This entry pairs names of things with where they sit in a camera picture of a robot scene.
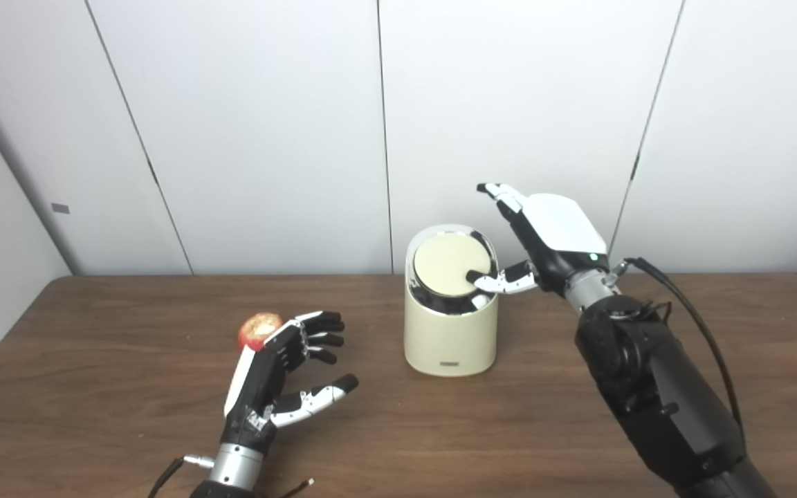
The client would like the cream-colored desktop bin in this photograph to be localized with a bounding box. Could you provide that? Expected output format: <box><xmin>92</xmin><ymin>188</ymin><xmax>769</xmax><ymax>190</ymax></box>
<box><xmin>403</xmin><ymin>224</ymin><xmax>499</xmax><ymax>378</ymax></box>

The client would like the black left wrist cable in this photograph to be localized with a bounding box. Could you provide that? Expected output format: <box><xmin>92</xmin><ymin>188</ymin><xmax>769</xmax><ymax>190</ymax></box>
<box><xmin>147</xmin><ymin>454</ymin><xmax>214</xmax><ymax>498</ymax></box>

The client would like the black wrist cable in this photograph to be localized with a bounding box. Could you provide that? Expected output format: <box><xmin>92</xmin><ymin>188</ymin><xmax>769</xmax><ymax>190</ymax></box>
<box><xmin>147</xmin><ymin>454</ymin><xmax>214</xmax><ymax>498</ymax></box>
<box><xmin>610</xmin><ymin>257</ymin><xmax>746</xmax><ymax>443</ymax></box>

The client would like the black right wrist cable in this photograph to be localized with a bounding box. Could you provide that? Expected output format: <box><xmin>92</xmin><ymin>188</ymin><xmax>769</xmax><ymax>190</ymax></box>
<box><xmin>610</xmin><ymin>257</ymin><xmax>746</xmax><ymax>443</ymax></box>

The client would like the round cream bin lid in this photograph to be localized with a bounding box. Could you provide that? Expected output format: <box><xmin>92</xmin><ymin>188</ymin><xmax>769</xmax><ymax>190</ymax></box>
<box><xmin>413</xmin><ymin>233</ymin><xmax>493</xmax><ymax>297</ymax></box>

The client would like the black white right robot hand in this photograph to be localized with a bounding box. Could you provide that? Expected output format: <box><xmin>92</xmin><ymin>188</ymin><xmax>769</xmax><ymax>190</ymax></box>
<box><xmin>466</xmin><ymin>183</ymin><xmax>610</xmax><ymax>298</ymax></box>

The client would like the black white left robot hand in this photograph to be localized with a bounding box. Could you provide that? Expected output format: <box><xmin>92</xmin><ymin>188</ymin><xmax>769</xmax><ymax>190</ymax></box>
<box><xmin>222</xmin><ymin>311</ymin><xmax>359</xmax><ymax>457</ymax></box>

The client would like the red apple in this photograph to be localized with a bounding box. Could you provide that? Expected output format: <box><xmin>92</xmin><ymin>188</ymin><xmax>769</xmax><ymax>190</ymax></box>
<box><xmin>237</xmin><ymin>312</ymin><xmax>284</xmax><ymax>352</ymax></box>

